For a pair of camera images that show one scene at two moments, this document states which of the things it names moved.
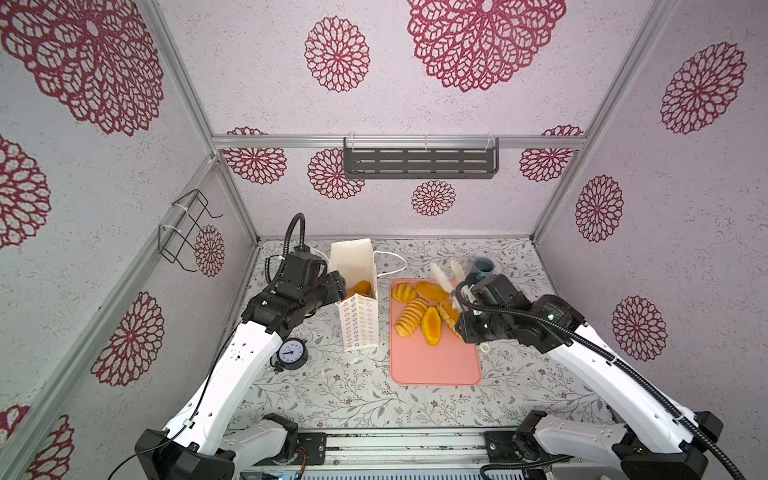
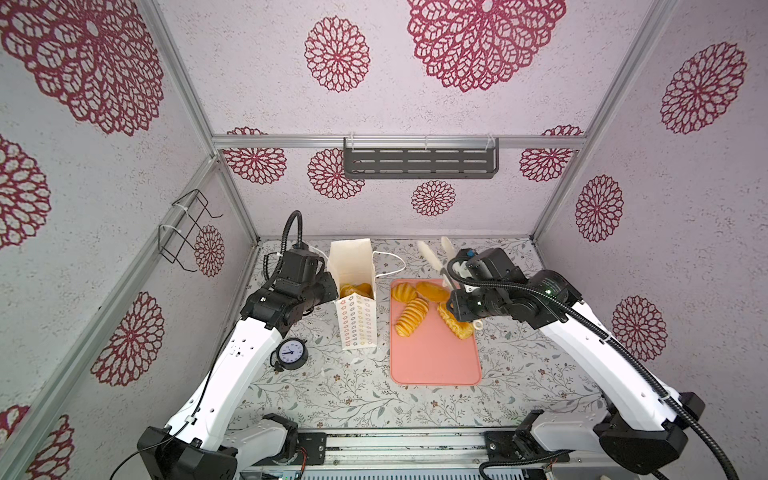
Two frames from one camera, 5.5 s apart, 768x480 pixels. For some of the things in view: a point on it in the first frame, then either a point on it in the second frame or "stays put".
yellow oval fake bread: [431, 325] -> [365, 289]
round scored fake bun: [404, 292] stays put
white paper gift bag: [361, 266] stays put
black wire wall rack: [173, 239] stays put
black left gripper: [334, 286] stays put
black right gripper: [466, 302] -> [459, 303]
